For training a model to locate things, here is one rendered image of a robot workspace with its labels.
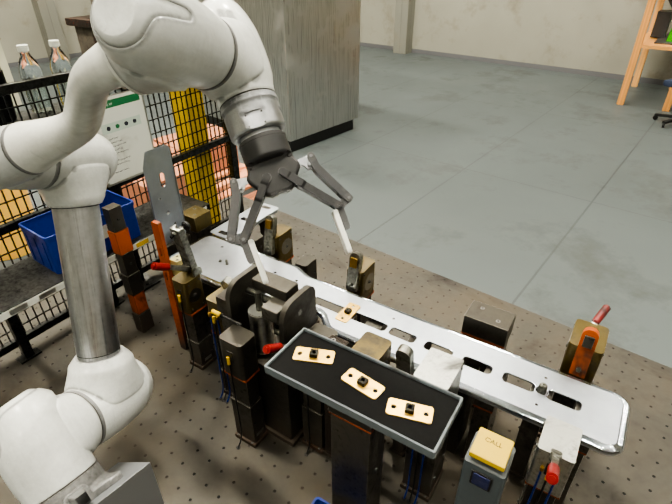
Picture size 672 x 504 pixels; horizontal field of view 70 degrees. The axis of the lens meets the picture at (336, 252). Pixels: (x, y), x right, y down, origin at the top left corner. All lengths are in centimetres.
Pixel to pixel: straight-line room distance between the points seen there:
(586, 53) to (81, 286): 918
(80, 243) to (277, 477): 77
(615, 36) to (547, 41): 106
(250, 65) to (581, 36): 915
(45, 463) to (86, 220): 52
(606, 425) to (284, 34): 438
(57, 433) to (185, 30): 90
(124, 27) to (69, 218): 69
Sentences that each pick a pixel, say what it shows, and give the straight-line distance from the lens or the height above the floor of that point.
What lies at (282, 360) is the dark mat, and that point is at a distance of 102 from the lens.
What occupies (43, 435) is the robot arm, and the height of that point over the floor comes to 102.
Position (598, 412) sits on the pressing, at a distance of 127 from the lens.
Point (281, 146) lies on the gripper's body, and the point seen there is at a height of 163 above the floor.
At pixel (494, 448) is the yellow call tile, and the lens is 91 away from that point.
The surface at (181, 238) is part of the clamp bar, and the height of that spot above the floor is 119.
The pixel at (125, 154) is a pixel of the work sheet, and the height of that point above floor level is 124.
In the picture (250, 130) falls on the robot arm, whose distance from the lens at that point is 73.
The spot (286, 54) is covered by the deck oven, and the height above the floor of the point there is 101.
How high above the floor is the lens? 188
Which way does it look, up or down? 32 degrees down
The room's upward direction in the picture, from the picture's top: straight up
